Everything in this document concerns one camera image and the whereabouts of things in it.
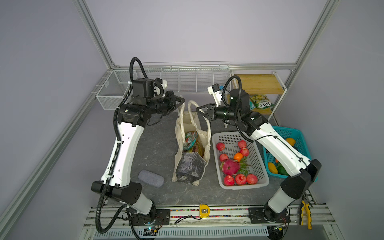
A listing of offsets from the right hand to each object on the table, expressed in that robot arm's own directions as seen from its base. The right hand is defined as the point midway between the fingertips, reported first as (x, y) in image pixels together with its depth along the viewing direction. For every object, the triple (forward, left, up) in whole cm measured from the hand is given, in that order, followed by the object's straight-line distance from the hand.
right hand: (196, 110), depth 65 cm
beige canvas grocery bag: (+4, +1, -10) cm, 11 cm away
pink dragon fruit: (-12, -18, -31) cm, 38 cm away
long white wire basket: (+41, +6, -9) cm, 43 cm away
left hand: (+1, +4, +4) cm, 6 cm away
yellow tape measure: (-32, -3, -39) cm, 50 cm away
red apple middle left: (-4, -15, -35) cm, 39 cm away
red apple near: (-18, -17, -35) cm, 43 cm away
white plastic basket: (-9, -33, -38) cm, 51 cm away
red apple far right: (+5, -28, -34) cm, 45 cm away
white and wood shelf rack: (+31, -38, -8) cm, 50 cm away
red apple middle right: (0, -29, -35) cm, 46 cm away
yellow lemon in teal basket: (+7, -61, -36) cm, 71 cm away
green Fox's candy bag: (+31, -43, -22) cm, 57 cm away
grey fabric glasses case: (-17, +25, -37) cm, 47 cm away
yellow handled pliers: (-30, -56, -40) cm, 75 cm away
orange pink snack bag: (-1, 0, -29) cm, 29 cm away
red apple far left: (+4, -15, -37) cm, 40 cm away
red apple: (-18, -24, -35) cm, 46 cm away
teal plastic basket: (+13, -58, -35) cm, 69 cm away
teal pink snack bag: (+1, +4, -25) cm, 25 cm away
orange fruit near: (-4, -24, -35) cm, 43 cm away
